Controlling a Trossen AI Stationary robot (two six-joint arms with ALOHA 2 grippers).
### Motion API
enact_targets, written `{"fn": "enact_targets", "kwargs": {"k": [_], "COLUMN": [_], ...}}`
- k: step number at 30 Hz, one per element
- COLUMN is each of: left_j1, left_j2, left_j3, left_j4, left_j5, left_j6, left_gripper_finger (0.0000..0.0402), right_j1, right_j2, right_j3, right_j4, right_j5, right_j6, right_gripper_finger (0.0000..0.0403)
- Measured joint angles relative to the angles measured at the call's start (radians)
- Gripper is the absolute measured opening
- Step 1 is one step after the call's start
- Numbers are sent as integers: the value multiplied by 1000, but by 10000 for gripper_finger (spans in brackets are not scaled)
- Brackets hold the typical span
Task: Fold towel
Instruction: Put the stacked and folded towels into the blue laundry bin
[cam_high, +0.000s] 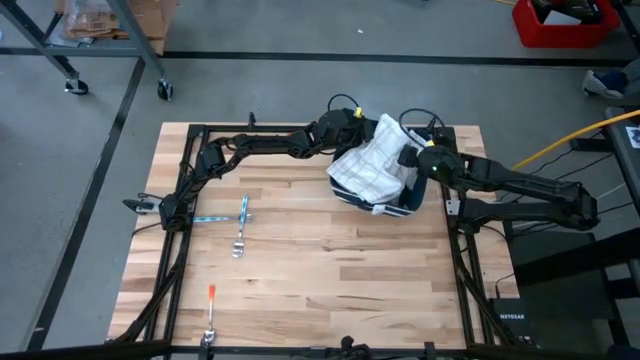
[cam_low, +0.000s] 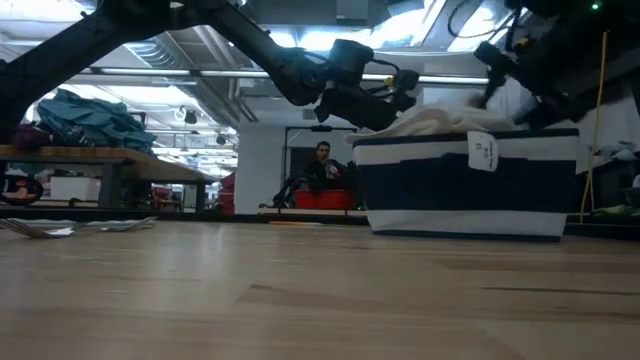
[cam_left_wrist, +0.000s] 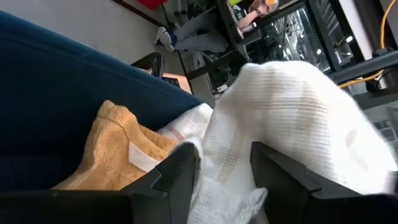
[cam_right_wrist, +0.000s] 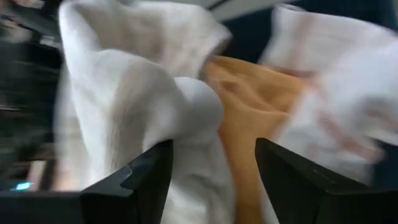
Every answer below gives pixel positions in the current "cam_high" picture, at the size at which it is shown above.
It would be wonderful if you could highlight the grey floor cable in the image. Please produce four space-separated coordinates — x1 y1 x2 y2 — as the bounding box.
597 182 629 201

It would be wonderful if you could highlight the person's shoe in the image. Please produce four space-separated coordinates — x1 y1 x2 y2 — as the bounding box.
581 68 631 100

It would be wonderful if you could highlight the black aluminium table frame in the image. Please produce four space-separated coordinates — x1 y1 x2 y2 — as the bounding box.
107 112 529 359

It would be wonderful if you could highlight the yellow cable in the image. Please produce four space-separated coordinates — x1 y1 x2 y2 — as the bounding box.
509 109 640 171

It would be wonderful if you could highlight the navy white striped fabric bin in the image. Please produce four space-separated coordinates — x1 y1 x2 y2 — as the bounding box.
327 117 434 219

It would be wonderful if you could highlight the blue-handled metal fork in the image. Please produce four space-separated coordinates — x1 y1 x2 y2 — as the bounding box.
231 194 251 260

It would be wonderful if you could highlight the black camera with mount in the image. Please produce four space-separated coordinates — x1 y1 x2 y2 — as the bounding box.
338 335 372 360

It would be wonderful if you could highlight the clear plastic packet bag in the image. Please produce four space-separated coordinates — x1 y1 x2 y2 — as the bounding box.
62 0 124 41

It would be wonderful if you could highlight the white terry towel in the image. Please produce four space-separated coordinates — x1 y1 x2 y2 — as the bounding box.
326 112 431 216

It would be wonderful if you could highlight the black Netgear router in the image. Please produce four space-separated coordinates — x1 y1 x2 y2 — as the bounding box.
489 297 529 341

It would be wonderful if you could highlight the black floor cable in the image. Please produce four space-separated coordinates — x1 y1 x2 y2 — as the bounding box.
554 152 617 182

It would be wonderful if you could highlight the black stand base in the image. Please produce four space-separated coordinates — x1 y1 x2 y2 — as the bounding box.
509 227 640 360

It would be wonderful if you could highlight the black equipment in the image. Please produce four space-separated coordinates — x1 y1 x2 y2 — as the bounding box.
532 0 604 26

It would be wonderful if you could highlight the black side table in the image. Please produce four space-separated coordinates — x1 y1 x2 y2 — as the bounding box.
602 104 640 216

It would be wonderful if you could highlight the red plastic bin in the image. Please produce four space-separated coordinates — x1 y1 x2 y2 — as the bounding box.
512 0 623 50

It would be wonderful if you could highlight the grey metal wheeled cart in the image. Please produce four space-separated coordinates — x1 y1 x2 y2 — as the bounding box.
0 0 175 101

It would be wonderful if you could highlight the cardboard box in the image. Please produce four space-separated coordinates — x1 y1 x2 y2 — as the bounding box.
55 0 181 56

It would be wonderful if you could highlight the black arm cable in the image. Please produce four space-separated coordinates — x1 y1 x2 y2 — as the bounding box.
397 107 447 147
326 93 362 115

